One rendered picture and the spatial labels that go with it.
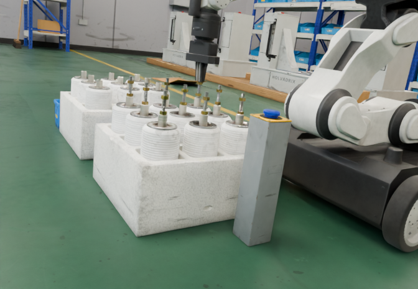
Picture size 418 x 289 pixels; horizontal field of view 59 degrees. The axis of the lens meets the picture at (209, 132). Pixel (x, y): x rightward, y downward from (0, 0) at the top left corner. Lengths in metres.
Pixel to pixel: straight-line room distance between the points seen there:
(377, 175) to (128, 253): 0.66
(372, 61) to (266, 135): 0.44
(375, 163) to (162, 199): 0.58
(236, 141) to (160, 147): 0.23
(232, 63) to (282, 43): 0.79
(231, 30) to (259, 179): 3.57
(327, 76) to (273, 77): 2.56
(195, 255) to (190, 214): 0.13
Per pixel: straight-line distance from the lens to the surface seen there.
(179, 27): 5.57
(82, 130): 1.37
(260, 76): 3.77
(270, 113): 0.85
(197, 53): 1.20
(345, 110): 1.02
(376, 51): 1.13
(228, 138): 1.01
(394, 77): 3.07
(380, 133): 1.28
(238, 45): 4.41
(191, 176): 0.91
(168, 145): 0.89
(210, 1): 1.17
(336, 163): 1.13
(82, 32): 7.35
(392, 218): 1.03
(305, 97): 1.06
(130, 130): 1.00
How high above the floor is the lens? 0.47
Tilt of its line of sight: 14 degrees down
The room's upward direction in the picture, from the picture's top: 7 degrees clockwise
